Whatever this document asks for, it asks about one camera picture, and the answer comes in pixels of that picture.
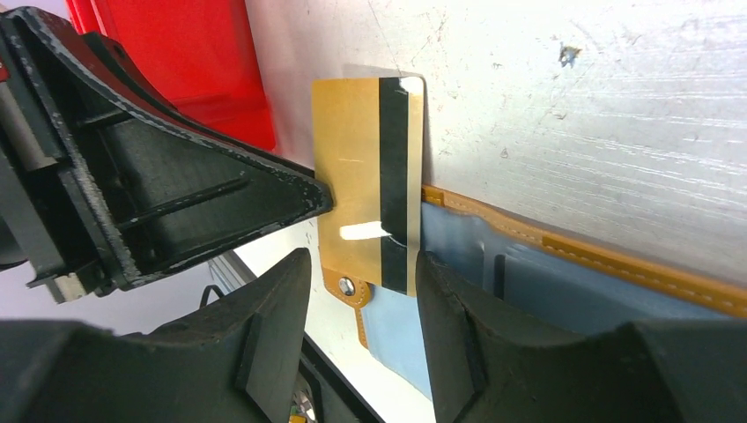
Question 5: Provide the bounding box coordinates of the yellow leather card holder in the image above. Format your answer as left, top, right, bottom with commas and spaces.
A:
319, 186, 746, 395

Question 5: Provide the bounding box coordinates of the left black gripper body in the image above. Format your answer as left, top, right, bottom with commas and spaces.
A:
1, 35, 100, 303

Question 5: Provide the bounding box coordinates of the red plastic tray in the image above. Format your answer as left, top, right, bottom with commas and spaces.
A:
67, 0, 276, 151

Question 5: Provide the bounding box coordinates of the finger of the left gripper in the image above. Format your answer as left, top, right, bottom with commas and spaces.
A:
1, 6, 333, 293

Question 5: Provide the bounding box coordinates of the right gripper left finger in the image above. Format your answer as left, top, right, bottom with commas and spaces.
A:
1, 248, 311, 422

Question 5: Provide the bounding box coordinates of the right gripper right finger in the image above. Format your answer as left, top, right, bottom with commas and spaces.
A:
416, 252, 746, 422

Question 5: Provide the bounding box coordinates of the gold card with stripe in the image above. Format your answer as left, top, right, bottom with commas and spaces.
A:
311, 75, 425, 305

